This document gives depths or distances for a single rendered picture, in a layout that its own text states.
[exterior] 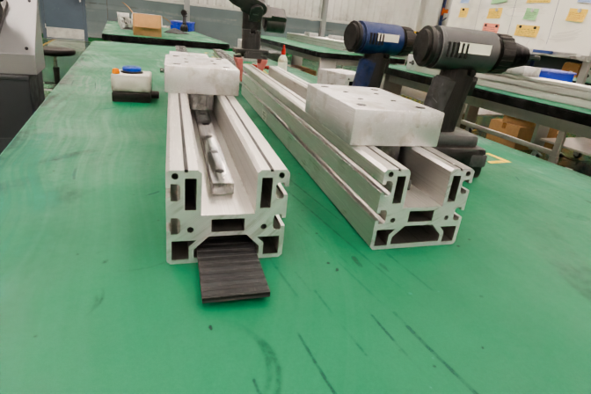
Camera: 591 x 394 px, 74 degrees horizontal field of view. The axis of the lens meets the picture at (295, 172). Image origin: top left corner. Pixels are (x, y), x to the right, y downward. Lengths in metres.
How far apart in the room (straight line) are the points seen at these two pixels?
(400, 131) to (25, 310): 0.37
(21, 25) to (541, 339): 1.31
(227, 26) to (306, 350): 12.25
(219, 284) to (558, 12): 3.54
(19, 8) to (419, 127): 1.18
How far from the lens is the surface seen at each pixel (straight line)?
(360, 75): 0.82
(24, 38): 1.33
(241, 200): 0.36
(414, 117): 0.45
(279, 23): 1.25
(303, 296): 0.33
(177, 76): 0.62
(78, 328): 0.31
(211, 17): 12.35
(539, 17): 3.79
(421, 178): 0.45
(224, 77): 0.63
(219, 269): 0.33
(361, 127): 0.42
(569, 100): 2.05
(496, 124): 4.80
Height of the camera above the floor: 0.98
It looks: 20 degrees down
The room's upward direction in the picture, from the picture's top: 6 degrees clockwise
